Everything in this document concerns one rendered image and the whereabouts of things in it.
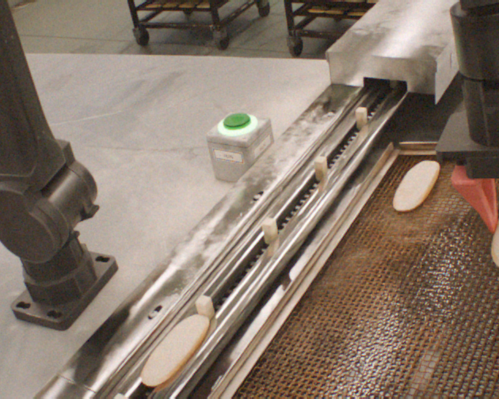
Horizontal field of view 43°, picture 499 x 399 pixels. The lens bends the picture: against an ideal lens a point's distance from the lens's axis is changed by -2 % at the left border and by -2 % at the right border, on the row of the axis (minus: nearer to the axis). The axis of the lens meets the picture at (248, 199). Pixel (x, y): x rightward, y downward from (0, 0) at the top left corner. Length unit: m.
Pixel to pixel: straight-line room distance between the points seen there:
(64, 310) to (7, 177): 0.18
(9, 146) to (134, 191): 0.33
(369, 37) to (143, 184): 0.43
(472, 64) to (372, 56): 0.53
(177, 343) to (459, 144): 0.33
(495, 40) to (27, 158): 0.45
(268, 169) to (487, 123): 0.42
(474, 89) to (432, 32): 0.59
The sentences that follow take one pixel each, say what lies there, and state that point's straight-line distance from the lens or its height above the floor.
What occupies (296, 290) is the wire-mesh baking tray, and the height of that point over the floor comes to 0.89.
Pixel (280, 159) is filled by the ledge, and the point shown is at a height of 0.86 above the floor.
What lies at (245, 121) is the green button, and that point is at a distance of 0.91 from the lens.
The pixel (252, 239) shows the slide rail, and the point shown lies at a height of 0.85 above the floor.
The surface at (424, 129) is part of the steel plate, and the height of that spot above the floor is 0.82.
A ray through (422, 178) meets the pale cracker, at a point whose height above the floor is 0.91.
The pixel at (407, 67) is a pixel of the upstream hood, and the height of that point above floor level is 0.90.
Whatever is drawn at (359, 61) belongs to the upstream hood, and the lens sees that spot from 1.04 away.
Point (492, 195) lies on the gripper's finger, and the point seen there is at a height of 0.98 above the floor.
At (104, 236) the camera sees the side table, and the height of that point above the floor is 0.82.
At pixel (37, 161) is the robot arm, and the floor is 1.03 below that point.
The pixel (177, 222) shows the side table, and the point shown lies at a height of 0.82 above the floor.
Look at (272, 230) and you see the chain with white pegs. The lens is 0.77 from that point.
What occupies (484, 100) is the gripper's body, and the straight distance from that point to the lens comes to 0.51.
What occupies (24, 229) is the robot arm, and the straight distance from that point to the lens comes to 0.71.
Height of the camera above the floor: 1.33
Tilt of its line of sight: 35 degrees down
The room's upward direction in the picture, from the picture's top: 11 degrees counter-clockwise
